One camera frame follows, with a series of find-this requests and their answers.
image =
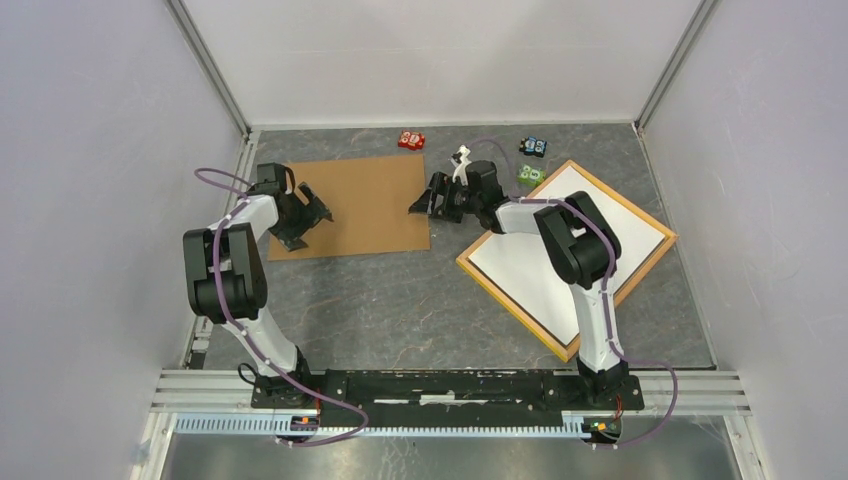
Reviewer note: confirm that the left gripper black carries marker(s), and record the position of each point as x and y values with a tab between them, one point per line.
315	210

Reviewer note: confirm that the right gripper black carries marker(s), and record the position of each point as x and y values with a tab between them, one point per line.
439	185

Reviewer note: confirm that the building photo print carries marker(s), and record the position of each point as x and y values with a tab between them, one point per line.
530	278

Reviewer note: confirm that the wooden picture frame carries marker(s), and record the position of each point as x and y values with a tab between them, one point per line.
510	311

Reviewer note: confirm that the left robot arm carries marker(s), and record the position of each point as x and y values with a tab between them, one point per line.
227	285

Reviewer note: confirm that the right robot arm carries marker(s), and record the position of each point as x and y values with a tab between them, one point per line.
580	246

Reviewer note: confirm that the red toy block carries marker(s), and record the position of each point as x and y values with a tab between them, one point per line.
411	140

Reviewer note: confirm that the brown cardboard backing board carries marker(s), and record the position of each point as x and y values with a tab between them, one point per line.
369	200

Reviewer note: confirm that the green toy block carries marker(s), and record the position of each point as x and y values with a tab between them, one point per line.
530	176

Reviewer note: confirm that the black blue toy block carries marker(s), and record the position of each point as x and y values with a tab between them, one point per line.
533	146

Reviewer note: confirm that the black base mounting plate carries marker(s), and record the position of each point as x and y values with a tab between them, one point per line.
457	398

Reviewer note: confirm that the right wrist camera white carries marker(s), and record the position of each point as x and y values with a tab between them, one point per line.
460	161

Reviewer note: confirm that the aluminium rail base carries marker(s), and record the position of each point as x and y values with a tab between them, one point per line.
217	402

